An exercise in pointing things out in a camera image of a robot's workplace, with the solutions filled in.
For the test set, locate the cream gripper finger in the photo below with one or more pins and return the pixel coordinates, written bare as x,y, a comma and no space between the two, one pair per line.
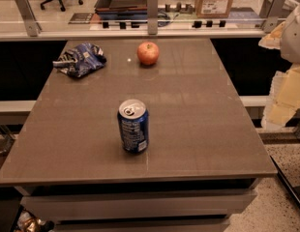
283,100
273,39

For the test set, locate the blue chip bag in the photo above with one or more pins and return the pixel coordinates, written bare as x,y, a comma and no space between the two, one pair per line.
80,60

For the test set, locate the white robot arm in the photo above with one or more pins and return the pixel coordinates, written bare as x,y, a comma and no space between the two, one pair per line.
290,40

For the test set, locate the cardboard box with label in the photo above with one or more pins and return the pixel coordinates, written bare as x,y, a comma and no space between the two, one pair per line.
212,8

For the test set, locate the red apple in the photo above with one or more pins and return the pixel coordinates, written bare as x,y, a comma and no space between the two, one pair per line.
148,53

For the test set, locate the blue soda can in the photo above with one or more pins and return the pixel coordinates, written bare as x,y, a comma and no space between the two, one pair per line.
133,121

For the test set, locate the right metal railing post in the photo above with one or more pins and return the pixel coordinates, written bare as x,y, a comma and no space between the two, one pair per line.
270,13

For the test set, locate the metal railing post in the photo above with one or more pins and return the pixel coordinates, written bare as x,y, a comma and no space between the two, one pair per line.
270,13
152,17
32,26

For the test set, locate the middle metal railing post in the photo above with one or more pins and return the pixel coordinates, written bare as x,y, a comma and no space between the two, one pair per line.
152,17

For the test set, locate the left metal railing post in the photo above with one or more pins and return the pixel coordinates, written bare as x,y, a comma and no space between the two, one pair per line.
32,26

